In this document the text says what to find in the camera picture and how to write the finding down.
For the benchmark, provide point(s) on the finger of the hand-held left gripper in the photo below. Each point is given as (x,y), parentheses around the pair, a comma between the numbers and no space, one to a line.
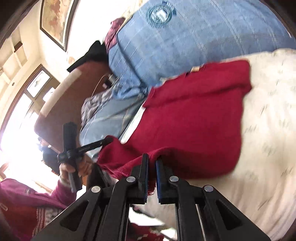
(99,143)

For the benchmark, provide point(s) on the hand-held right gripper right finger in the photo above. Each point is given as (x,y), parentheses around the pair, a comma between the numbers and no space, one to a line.
(160,183)

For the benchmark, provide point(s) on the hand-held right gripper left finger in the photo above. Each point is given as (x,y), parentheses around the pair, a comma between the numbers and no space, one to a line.
(142,180)

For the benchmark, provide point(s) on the red sweater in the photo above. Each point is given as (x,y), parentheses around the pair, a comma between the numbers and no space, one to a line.
(189,125)

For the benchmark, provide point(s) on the person's left forearm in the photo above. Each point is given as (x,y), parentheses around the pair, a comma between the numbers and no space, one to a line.
(34,192)

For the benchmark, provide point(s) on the person's left hand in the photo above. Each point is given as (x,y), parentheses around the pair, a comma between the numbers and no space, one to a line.
(86,168)

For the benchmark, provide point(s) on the brown wooden headboard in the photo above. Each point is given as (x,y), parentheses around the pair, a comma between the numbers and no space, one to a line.
(69,104)

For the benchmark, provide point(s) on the grey floral quilt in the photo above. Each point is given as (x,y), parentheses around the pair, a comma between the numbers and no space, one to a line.
(92,106)

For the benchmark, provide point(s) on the window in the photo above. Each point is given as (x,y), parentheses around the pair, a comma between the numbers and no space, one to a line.
(18,129)

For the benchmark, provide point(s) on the black cloth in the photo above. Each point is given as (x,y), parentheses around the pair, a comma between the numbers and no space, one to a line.
(92,54)

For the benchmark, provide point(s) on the person's maroon patterned sweater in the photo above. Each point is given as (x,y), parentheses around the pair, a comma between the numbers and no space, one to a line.
(27,222)

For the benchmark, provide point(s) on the dark red cloth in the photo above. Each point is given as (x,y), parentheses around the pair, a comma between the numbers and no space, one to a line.
(114,32)

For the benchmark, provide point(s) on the cream leaf-print bed sheet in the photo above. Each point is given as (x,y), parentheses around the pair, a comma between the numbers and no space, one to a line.
(266,139)

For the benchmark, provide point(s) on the blue plaid quilt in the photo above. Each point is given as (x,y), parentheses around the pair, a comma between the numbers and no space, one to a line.
(185,39)

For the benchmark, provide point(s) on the framed wall painting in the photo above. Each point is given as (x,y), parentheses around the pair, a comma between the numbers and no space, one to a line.
(57,18)

